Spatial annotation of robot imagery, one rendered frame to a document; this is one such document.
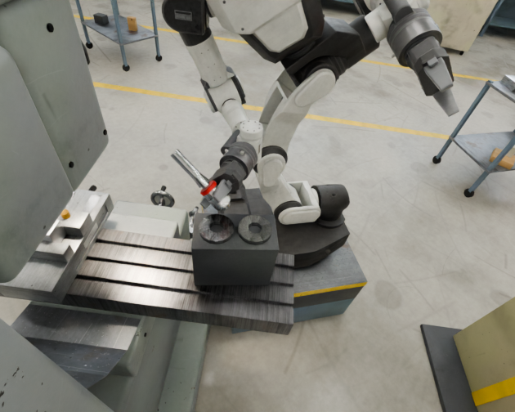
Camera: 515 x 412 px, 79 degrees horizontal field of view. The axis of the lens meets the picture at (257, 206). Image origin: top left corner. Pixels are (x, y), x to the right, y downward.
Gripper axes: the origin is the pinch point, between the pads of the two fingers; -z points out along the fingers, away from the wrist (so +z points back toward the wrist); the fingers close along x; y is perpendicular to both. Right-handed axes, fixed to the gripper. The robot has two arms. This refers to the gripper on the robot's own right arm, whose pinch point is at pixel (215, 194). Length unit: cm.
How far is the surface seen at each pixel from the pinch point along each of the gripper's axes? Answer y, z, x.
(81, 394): 1.1, -46.4, -6.1
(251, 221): -12.2, 2.2, -0.7
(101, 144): 25.3, -9.3, 3.7
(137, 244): -0.4, -7.2, 35.8
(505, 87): -125, 241, -50
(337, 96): -86, 318, 97
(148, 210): -1, 18, 63
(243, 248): -13.9, -6.0, -0.7
